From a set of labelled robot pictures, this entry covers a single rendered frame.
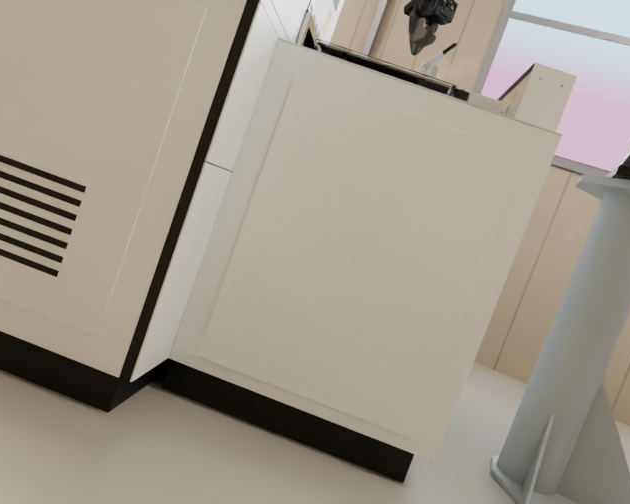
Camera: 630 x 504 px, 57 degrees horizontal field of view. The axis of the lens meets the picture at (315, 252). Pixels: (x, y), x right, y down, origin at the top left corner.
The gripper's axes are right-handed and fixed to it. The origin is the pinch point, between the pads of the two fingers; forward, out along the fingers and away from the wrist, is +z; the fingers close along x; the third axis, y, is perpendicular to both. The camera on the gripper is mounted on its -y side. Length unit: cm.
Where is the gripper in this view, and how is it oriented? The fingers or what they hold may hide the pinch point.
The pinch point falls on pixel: (413, 50)
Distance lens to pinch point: 166.8
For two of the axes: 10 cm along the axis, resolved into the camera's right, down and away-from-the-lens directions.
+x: 8.0, 2.4, 5.5
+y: 4.9, 2.5, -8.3
